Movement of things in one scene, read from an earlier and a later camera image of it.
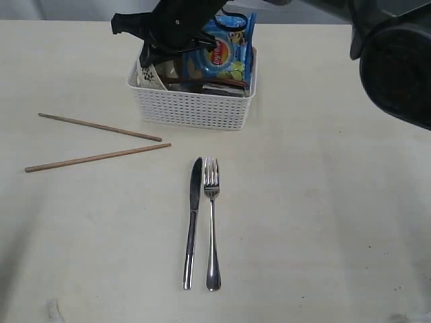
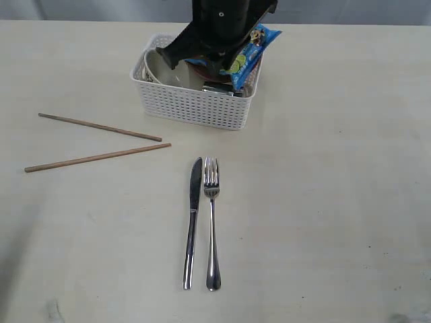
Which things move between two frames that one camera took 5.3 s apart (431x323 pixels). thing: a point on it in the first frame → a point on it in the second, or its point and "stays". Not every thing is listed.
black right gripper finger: [143, 25] → [187, 44]
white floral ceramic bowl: [145, 77] → [157, 70]
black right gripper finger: [152, 52] → [226, 64]
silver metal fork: [211, 188] stays
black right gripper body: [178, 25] → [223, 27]
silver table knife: [195, 193] stays
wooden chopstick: [102, 127] stays
